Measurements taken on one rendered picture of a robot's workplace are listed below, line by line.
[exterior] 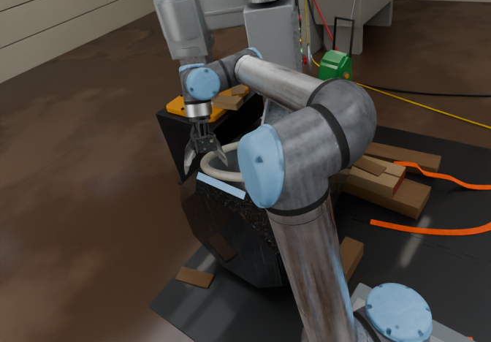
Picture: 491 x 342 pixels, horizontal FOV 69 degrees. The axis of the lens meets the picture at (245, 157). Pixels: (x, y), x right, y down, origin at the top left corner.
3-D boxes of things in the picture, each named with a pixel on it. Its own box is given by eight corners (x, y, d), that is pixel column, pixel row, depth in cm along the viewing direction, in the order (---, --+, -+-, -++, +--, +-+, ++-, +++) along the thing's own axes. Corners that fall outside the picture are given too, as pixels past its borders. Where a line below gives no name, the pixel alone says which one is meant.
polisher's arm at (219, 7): (158, 44, 231) (144, 5, 215) (172, 25, 257) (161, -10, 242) (270, 29, 216) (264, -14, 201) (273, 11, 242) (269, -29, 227)
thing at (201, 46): (160, 58, 248) (139, -3, 223) (192, 39, 268) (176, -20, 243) (196, 63, 229) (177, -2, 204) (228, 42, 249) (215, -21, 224)
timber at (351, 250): (343, 291, 213) (343, 280, 205) (324, 282, 219) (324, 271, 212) (363, 254, 229) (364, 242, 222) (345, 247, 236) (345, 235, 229)
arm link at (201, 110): (182, 103, 121) (209, 99, 123) (184, 117, 122) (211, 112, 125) (186, 105, 112) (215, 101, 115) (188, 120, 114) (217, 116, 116)
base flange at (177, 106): (164, 111, 273) (162, 106, 270) (204, 81, 301) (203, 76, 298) (212, 124, 247) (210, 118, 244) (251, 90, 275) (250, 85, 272)
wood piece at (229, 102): (213, 107, 256) (212, 101, 253) (220, 100, 262) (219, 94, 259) (237, 110, 248) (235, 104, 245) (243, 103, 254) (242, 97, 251)
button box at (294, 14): (297, 66, 174) (291, 6, 156) (302, 65, 173) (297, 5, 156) (297, 73, 168) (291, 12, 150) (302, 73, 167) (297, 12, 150)
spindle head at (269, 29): (264, 68, 209) (252, -13, 181) (302, 64, 204) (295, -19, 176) (257, 100, 182) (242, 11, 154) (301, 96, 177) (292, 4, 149)
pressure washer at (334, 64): (332, 95, 389) (331, 14, 335) (359, 104, 366) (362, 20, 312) (310, 109, 375) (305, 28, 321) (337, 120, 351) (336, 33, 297)
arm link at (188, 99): (179, 65, 108) (175, 65, 117) (185, 106, 112) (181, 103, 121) (209, 62, 111) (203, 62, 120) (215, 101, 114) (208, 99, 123)
